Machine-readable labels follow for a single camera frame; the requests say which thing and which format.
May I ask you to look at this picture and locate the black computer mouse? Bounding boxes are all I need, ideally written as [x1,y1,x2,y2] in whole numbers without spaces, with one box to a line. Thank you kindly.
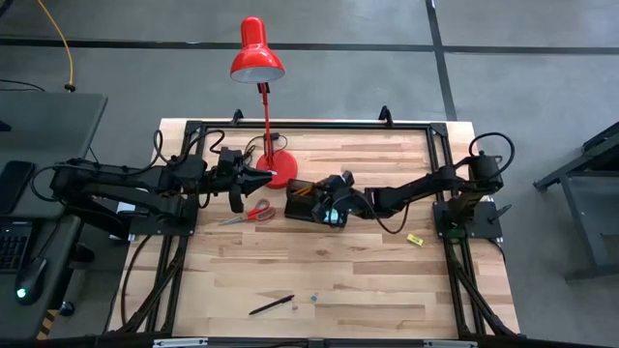
[14,257,48,306]

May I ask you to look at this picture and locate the red desk lamp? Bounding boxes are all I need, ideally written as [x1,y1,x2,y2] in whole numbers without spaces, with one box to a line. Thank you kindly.
[229,15,300,190]

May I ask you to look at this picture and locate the black pen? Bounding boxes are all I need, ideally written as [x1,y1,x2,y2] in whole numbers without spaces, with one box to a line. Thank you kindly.
[248,294,296,316]

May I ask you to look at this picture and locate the grey desk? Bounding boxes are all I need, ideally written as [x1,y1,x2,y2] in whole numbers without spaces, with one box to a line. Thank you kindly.
[0,91,108,339]

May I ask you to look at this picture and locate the black lamp cable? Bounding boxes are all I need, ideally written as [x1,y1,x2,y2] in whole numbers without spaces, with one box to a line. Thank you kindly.
[244,132,287,163]

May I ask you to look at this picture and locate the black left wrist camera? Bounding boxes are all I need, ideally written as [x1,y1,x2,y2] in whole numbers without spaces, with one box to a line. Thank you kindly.
[218,147,244,169]

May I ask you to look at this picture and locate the black mesh desk organizer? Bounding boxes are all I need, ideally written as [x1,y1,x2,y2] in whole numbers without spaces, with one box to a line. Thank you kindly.
[283,177,350,229]

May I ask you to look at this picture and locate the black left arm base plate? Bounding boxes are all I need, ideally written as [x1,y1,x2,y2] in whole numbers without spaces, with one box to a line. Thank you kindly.
[128,212,197,238]

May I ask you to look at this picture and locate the black aluminium table frame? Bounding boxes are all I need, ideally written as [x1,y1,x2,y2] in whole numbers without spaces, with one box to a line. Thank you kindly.
[108,104,521,339]

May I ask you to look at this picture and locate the black keyboard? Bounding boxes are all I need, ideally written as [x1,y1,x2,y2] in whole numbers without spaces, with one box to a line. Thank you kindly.
[0,220,33,275]

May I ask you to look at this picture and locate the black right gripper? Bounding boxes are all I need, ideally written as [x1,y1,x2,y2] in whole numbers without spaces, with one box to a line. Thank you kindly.
[311,169,368,228]

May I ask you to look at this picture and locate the black phone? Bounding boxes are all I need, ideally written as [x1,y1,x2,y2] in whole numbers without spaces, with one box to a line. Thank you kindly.
[0,159,38,216]

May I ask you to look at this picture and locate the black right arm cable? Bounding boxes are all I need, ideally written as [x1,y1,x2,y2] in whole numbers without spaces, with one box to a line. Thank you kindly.
[467,131,516,168]

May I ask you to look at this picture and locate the grey metal stand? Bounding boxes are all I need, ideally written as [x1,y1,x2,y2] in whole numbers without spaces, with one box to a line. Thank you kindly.
[534,120,619,284]

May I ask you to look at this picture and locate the yellow cable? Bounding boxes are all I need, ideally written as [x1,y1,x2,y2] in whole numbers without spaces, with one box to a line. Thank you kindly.
[36,0,77,93]

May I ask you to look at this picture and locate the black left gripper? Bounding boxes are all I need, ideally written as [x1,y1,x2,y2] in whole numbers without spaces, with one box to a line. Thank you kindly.
[212,166,275,214]

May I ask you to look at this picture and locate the red grey scissors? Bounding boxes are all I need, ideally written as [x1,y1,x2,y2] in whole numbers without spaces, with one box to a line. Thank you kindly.
[217,198,277,227]

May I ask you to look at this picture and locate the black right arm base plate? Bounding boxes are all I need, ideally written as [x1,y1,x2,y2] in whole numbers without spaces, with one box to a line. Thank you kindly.
[432,200,504,241]

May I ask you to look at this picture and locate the silver bracket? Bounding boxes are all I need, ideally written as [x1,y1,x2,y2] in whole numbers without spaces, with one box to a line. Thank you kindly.
[152,337,209,348]
[424,339,480,348]

